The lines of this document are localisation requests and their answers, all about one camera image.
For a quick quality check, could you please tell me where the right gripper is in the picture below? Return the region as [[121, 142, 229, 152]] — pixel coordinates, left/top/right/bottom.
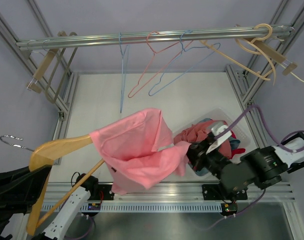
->
[[179, 137, 230, 180]]

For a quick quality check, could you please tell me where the magenta t shirt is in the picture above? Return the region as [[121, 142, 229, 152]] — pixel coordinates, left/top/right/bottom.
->
[[229, 133, 246, 158]]

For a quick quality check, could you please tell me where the salmon pink t shirt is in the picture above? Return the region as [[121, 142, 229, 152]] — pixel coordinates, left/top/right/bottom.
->
[[174, 120, 232, 159]]

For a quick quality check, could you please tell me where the wooden hanger with shirt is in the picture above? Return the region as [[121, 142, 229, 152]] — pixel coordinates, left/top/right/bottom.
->
[[0, 133, 106, 236]]

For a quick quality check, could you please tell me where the light pink t shirt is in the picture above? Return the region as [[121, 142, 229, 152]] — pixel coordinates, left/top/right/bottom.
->
[[89, 108, 190, 195]]

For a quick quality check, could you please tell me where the light blue wire hanger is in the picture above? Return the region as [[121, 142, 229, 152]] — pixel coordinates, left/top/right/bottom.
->
[[148, 30, 216, 97]]

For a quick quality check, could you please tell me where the pink wire hanger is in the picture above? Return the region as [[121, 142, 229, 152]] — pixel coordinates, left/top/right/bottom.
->
[[127, 31, 180, 99]]

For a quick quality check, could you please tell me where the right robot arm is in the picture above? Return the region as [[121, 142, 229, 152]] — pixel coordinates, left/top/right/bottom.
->
[[187, 131, 304, 202]]

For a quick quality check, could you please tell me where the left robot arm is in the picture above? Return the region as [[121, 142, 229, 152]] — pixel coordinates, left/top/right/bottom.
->
[[0, 165, 99, 240]]

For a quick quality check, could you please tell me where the thin wooden hanger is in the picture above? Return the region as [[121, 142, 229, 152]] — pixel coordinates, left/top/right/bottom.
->
[[199, 40, 271, 81]]

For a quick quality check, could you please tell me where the wooden clip hanger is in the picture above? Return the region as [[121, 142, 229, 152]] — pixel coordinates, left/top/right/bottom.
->
[[253, 40, 298, 76]]

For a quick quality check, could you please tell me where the curved wooden hanger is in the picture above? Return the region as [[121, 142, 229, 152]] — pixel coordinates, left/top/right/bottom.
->
[[235, 23, 277, 84]]

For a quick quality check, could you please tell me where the white plastic basket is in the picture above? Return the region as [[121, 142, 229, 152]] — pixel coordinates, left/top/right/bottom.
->
[[165, 107, 256, 182]]

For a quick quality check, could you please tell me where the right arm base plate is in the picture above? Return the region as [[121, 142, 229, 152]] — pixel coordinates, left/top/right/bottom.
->
[[202, 184, 248, 202]]

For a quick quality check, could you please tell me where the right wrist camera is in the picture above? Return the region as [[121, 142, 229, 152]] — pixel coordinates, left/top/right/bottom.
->
[[206, 120, 232, 154]]

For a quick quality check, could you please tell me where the front aluminium rail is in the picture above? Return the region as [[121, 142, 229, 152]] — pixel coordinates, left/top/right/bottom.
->
[[44, 182, 296, 203]]

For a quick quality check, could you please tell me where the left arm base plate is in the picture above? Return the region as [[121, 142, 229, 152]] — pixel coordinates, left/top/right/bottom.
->
[[89, 184, 114, 201]]

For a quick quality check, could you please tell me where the white slotted cable duct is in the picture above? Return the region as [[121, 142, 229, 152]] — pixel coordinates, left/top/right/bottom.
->
[[80, 201, 223, 213]]

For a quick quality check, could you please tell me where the aluminium hanging rail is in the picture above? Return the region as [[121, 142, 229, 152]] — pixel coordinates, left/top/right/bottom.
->
[[16, 24, 294, 51]]

